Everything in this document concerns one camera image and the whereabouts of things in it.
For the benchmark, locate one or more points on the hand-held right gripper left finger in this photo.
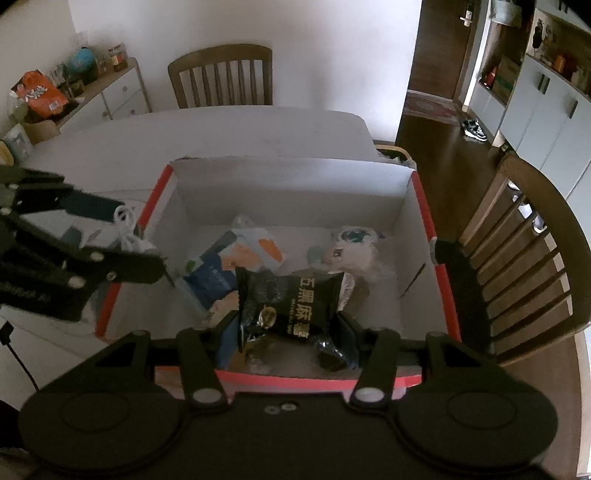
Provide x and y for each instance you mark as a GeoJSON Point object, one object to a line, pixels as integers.
{"type": "Point", "coordinates": [228, 337]}

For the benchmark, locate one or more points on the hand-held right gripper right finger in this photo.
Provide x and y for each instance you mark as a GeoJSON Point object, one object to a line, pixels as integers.
{"type": "Point", "coordinates": [351, 339]}

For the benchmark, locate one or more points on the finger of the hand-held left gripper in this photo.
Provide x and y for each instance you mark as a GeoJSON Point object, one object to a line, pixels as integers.
{"type": "Point", "coordinates": [92, 207]}
{"type": "Point", "coordinates": [134, 268]}

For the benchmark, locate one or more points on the white blue snack packet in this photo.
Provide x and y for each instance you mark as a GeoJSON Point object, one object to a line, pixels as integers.
{"type": "Point", "coordinates": [217, 277]}

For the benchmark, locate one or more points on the black snack packet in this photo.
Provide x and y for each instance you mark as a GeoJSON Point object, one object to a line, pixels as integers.
{"type": "Point", "coordinates": [295, 300]}

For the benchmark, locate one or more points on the clear bun packet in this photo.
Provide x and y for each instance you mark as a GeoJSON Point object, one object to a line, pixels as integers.
{"type": "Point", "coordinates": [346, 251]}

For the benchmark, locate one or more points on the red cardboard box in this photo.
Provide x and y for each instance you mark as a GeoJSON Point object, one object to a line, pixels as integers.
{"type": "Point", "coordinates": [286, 194]}

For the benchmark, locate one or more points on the white desktop table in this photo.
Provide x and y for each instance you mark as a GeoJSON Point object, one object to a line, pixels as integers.
{"type": "Point", "coordinates": [231, 134]}

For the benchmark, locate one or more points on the white canister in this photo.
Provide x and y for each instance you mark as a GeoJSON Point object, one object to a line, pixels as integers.
{"type": "Point", "coordinates": [18, 143]}

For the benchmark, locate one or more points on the white sideboard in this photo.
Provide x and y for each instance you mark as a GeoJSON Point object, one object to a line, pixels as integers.
{"type": "Point", "coordinates": [120, 92]}

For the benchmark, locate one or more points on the orange snack bag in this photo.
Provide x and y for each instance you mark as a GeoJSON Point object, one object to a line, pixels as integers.
{"type": "Point", "coordinates": [39, 94]}

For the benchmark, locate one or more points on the blue globe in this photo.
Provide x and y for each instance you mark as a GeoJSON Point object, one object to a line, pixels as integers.
{"type": "Point", "coordinates": [83, 60]}

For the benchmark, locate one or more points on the brown glass jar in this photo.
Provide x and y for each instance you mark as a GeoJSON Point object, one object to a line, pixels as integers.
{"type": "Point", "coordinates": [118, 57]}

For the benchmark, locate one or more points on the wooden chair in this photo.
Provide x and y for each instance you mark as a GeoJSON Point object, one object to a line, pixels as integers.
{"type": "Point", "coordinates": [397, 150]}
{"type": "Point", "coordinates": [221, 53]}
{"type": "Point", "coordinates": [545, 194]}

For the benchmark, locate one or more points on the pair of sneakers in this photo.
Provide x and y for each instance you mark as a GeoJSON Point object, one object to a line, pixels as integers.
{"type": "Point", "coordinates": [473, 129]}

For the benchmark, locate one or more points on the patterned rug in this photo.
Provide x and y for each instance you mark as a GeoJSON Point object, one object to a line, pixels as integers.
{"type": "Point", "coordinates": [429, 107]}

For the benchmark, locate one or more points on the brown door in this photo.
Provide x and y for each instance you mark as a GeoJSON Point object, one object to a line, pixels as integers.
{"type": "Point", "coordinates": [461, 55]}

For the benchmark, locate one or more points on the hanging tote bag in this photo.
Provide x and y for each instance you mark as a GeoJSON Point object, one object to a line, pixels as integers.
{"type": "Point", "coordinates": [505, 14]}

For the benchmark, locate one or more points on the white wall cabinet unit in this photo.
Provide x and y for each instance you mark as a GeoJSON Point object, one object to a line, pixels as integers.
{"type": "Point", "coordinates": [540, 115]}

